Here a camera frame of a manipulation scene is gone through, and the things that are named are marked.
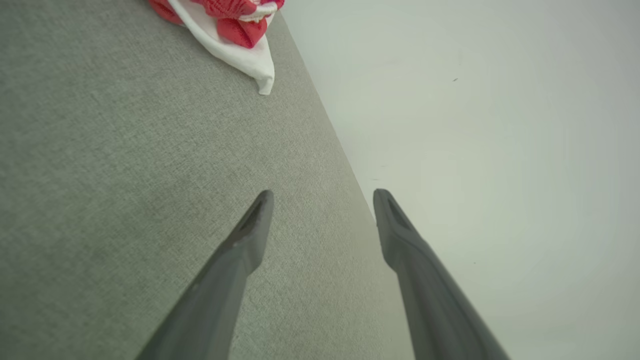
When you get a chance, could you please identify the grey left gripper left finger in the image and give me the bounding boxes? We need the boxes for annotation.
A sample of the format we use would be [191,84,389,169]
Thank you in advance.
[135,190,275,360]

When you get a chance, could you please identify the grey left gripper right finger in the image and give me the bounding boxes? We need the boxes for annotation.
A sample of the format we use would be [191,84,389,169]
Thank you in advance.
[373,188,511,360]

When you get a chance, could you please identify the red jersey with white sleeves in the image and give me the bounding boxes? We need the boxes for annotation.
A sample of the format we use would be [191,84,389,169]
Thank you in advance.
[148,0,276,96]

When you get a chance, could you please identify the red shorts with white stripe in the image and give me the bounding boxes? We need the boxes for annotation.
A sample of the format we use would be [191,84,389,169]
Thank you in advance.
[192,0,285,49]

